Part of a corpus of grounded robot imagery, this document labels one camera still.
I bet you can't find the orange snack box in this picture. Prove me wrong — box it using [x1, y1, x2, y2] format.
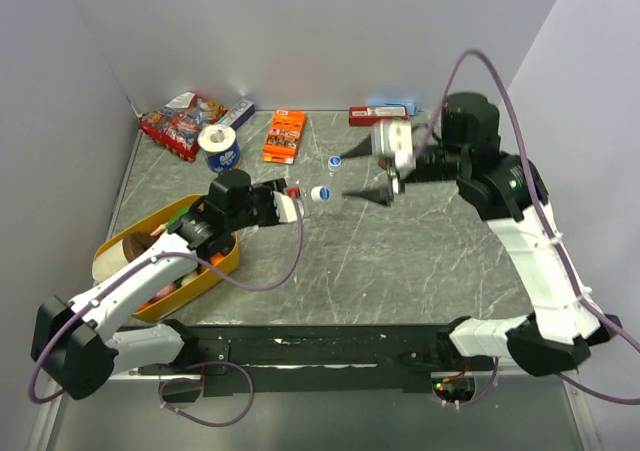
[262, 109, 307, 165]

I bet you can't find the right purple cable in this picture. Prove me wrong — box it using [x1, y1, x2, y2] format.
[412, 48, 640, 408]

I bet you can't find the red flat box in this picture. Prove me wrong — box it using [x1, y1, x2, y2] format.
[348, 105, 409, 127]

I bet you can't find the yellow oval basket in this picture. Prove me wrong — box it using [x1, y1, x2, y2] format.
[93, 194, 240, 323]

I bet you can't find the clear plastic bottle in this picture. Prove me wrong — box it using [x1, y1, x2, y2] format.
[301, 185, 338, 217]
[327, 156, 342, 176]

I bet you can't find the blue packet behind box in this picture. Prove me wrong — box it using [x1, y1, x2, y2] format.
[366, 98, 419, 116]

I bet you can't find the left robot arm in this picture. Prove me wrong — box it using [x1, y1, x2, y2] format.
[31, 169, 303, 400]

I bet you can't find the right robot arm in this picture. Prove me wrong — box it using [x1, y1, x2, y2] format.
[340, 92, 615, 376]

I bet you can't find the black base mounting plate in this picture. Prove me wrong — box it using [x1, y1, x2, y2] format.
[139, 324, 493, 397]

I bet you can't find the red snack bag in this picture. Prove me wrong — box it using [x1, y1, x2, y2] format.
[139, 92, 227, 163]

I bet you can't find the toilet paper roll blue wrap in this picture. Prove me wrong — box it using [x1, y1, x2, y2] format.
[198, 124, 241, 173]

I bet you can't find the green lettuce toy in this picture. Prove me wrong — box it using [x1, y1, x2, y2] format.
[166, 207, 188, 229]

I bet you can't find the brown mushroom toy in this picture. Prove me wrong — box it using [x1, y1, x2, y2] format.
[122, 232, 156, 262]

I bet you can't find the aluminium rail frame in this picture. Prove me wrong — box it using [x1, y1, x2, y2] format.
[29, 367, 601, 450]

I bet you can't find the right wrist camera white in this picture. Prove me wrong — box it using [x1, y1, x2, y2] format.
[371, 119, 416, 177]

